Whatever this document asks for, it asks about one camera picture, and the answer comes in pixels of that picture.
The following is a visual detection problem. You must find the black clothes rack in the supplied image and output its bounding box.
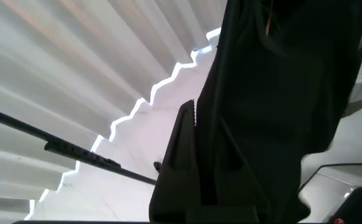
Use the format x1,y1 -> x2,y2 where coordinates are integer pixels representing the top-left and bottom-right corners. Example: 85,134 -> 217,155
0,103 -> 163,187

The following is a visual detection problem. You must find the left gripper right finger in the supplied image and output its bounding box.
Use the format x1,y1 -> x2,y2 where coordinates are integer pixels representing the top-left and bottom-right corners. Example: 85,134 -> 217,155
210,115 -> 272,222

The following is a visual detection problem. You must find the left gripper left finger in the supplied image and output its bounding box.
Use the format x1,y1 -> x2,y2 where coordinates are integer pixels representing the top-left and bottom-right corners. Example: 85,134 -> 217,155
149,99 -> 202,222

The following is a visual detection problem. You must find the black garment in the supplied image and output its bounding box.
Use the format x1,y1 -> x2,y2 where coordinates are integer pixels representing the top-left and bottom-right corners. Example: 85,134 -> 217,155
195,0 -> 362,224

